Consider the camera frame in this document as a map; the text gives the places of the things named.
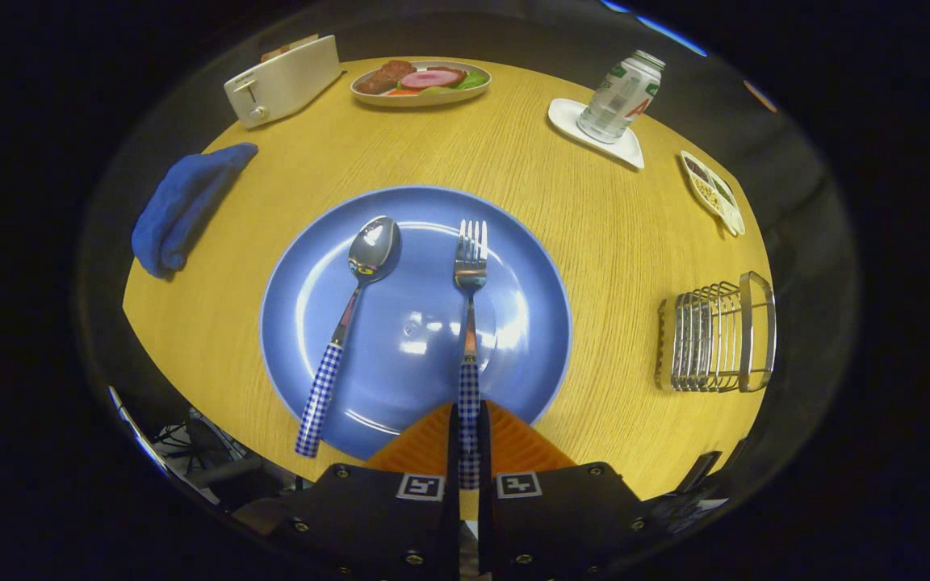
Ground black table clamp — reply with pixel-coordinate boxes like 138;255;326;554
679;452;723;495

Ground spoon with blue checked handle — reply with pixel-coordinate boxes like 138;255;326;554
295;215;402;458

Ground oval white food plate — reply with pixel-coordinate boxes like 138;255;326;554
350;59;492;107

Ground white equipment panel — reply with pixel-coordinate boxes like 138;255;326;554
108;386;171;479

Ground white divided snack dish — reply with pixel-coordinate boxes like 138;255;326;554
680;150;746;237

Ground white square coaster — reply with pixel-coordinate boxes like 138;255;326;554
547;98;645;170

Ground black cable bundle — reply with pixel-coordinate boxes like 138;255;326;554
154;408;272;493

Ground folded blue cloth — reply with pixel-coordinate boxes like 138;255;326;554
132;143;259;279

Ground white toaster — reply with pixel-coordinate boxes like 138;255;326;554
224;34;342;130

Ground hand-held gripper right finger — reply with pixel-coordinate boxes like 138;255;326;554
477;401;651;581

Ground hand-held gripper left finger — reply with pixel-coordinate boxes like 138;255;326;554
271;403;461;581

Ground metal wire cutlery rack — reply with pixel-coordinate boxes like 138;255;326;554
656;272;777;394

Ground pink ham slice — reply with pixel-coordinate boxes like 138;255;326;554
400;67;467;90

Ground clear plastic drink bottle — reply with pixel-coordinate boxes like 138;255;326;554
576;50;666;144

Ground round blue plate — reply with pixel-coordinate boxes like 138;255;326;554
259;186;573;461

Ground brown toast slice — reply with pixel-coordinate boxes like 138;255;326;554
262;34;319;62

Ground fork with blue checked handle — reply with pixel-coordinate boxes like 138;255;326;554
454;219;488;491

